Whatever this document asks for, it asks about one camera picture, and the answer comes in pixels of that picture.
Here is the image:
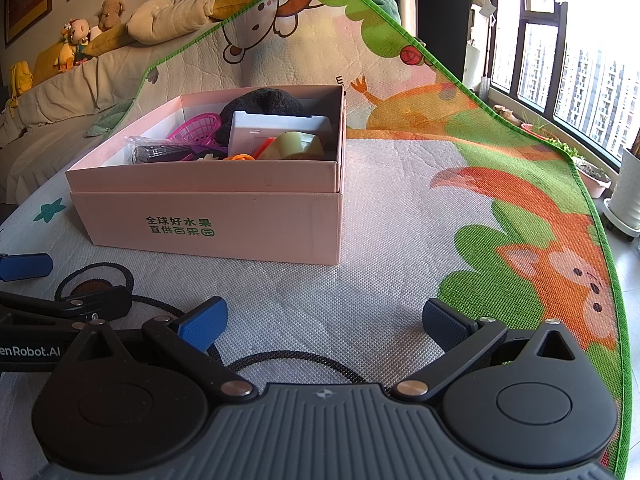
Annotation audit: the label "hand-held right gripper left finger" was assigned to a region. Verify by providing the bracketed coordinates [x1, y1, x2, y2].
[62, 296, 255, 403]

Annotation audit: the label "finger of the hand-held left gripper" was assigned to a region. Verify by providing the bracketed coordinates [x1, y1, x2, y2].
[0, 253, 53, 282]
[0, 285, 132, 322]

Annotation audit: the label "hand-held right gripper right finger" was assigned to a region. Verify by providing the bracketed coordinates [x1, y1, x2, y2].
[391, 297, 591, 403]

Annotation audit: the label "pink cardboard box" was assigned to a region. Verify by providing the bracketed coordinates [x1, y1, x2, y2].
[65, 84, 348, 267]

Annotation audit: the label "black clips bag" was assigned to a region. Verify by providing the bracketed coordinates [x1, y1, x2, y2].
[124, 135, 201, 165]

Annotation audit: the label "orange plastic toy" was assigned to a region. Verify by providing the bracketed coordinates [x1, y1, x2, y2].
[222, 137, 276, 162]

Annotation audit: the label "pink plastic basket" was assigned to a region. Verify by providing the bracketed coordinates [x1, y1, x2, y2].
[167, 112, 222, 150]

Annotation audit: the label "white rectangular box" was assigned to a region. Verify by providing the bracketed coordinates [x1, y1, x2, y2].
[227, 111, 334, 157]

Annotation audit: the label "black plush toy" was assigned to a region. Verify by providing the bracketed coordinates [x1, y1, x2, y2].
[220, 87, 307, 133]

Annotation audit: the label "printed cartoon play mat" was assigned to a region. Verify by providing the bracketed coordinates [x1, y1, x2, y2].
[0, 0, 628, 480]

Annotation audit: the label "beige covered sofa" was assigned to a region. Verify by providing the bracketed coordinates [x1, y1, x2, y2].
[0, 7, 241, 206]

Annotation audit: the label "green cloth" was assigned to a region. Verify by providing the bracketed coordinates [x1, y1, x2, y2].
[85, 100, 136, 137]

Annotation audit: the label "yellow toy backpack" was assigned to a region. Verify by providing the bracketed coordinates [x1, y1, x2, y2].
[6, 60, 35, 100]

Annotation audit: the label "pink plant pot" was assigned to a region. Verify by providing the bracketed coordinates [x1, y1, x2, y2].
[575, 157, 612, 199]

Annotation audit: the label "low green plants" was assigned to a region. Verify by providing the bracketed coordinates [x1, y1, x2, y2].
[542, 130, 581, 157]

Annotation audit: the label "yellow plush toy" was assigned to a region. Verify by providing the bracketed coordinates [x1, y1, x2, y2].
[54, 40, 81, 72]

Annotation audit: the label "white plant pot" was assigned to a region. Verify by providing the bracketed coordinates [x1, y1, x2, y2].
[607, 147, 640, 238]

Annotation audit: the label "pink white plush toy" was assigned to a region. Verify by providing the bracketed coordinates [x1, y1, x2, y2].
[61, 17, 103, 45]

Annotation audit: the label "white bin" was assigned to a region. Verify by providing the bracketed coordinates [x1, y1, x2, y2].
[462, 42, 483, 88]

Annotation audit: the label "gold framed dark red picture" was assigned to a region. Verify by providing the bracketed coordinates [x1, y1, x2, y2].
[0, 0, 53, 50]

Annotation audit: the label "cream pillow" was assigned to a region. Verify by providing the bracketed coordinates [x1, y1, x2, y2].
[126, 0, 219, 45]

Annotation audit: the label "black framed window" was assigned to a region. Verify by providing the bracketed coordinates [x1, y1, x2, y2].
[472, 0, 640, 171]

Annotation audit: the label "yellow pillow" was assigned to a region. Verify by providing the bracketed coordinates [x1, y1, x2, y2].
[212, 0, 276, 22]

